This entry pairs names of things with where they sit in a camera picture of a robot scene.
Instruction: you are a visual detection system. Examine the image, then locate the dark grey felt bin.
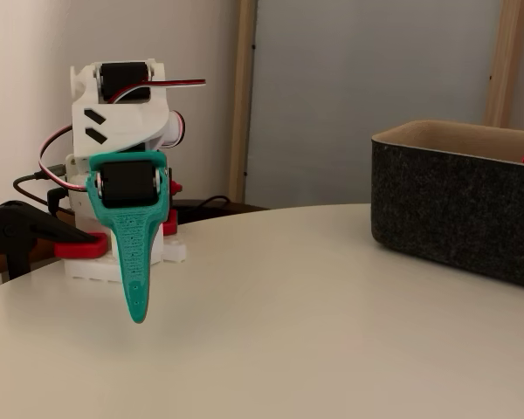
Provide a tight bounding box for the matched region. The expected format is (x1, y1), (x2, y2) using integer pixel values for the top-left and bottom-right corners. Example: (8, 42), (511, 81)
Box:
(369, 120), (524, 292)

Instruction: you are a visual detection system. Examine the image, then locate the black clamp red pad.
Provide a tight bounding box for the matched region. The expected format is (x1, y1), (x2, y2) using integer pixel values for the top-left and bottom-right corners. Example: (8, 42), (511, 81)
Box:
(0, 199), (109, 280)
(162, 181), (183, 237)

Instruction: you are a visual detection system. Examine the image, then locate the black power plug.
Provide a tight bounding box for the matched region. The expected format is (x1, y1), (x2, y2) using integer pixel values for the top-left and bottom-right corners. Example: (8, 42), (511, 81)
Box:
(46, 186), (71, 215)

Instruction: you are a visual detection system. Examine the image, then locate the grey board panel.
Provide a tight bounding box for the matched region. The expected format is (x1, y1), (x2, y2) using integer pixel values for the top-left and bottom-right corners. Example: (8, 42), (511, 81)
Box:
(244, 0), (503, 210)

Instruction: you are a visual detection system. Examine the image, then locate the dark usb cable grey plug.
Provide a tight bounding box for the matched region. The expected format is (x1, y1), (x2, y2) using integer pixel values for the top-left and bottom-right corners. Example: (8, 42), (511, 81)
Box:
(12, 164), (67, 210)

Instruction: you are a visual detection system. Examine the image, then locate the red white black servo cable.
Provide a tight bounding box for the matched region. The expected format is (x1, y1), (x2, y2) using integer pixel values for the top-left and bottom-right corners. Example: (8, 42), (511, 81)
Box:
(111, 77), (207, 104)
(38, 123), (91, 192)

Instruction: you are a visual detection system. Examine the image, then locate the wooden shelf post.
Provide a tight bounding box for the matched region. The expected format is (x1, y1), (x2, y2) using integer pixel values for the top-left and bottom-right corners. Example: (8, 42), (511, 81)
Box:
(481, 0), (524, 130)
(226, 0), (259, 204)

